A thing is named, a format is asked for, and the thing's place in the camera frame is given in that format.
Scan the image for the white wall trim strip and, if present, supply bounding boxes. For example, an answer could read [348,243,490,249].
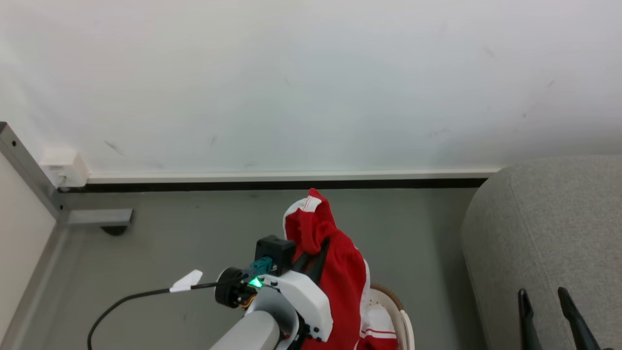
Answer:
[86,168,502,185]

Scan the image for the white wall junction box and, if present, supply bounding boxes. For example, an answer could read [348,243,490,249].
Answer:
[40,147,90,189]

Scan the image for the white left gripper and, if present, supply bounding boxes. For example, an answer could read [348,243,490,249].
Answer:
[266,238,334,342]

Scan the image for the black baseboard strip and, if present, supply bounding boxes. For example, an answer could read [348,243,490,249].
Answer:
[57,178,488,193]

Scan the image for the white perforated laundry basket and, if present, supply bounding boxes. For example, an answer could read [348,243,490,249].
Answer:
[362,284,416,350]

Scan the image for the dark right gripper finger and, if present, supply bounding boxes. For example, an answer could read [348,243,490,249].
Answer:
[517,288,543,350]
[557,286,604,350]

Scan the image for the red and white jersey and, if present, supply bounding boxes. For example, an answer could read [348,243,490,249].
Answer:
[283,188,399,350]

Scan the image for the white cable tag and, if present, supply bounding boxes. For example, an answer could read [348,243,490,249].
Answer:
[170,270,204,293]

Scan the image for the beige partition panel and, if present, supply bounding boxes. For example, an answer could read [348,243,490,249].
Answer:
[0,155,57,338]

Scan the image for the grey fabric sofa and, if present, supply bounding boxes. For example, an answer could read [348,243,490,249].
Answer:
[461,155,622,350]

